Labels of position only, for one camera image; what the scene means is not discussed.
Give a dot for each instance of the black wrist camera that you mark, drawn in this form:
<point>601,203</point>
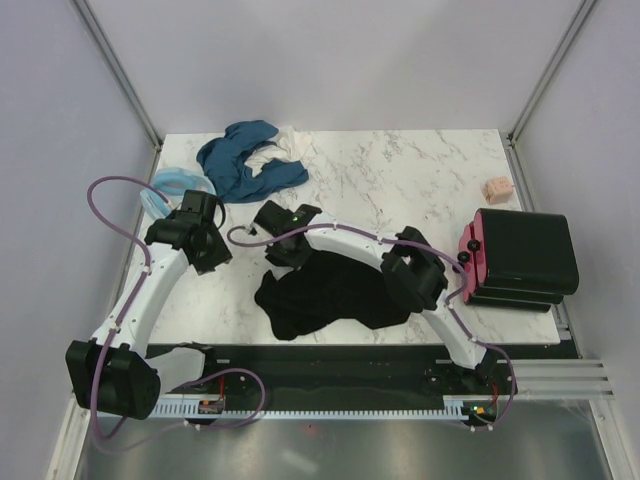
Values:
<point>201,208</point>
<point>277,220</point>

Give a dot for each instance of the white slotted cable duct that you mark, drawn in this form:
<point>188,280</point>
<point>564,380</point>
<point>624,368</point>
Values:
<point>210,408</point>

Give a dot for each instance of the white t shirt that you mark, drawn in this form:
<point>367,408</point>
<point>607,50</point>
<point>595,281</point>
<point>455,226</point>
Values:
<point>287,145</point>

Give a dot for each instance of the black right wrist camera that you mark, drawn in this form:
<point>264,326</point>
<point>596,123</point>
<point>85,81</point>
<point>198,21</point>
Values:
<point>277,220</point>

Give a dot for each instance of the black t shirt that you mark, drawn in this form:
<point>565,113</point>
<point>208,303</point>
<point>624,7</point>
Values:
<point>327,288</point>

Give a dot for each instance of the pink foam cube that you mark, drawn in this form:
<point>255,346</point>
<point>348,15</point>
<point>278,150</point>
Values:
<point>498,190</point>

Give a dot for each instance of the black and pink drawer box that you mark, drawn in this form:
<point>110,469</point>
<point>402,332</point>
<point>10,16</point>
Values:
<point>518,260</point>

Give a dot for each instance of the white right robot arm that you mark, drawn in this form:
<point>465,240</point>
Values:
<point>412,271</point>

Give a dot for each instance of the light blue ring toy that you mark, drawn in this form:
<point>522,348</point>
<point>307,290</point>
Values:
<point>170,184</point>

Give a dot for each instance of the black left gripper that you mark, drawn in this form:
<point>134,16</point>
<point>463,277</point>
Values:
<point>221,253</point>

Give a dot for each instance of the aluminium frame rail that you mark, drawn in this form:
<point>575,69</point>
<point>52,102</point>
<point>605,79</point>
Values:
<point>414,369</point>

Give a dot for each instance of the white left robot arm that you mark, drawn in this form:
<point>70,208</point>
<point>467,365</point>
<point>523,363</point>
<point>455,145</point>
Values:
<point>111,372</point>

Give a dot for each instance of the blue t shirt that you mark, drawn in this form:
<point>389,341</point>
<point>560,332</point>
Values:
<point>222,160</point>

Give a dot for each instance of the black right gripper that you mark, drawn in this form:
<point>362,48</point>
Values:
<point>296,262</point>

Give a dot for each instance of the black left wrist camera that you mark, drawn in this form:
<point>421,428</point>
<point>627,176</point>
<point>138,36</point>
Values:
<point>201,208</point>

